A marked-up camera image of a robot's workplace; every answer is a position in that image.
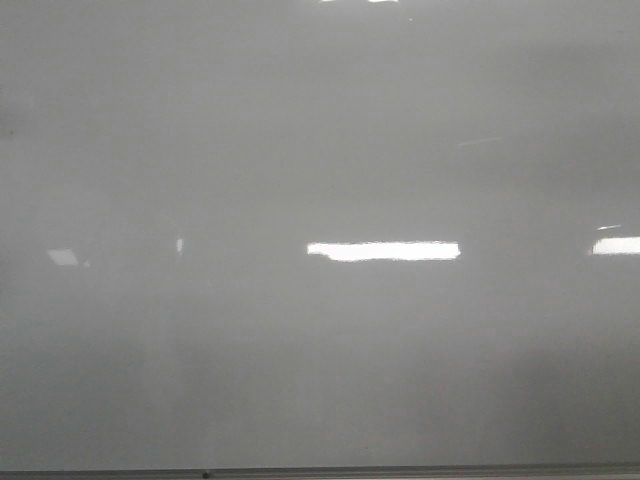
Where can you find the white whiteboard with aluminium frame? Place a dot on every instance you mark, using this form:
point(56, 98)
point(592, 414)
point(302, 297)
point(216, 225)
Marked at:
point(319, 239)

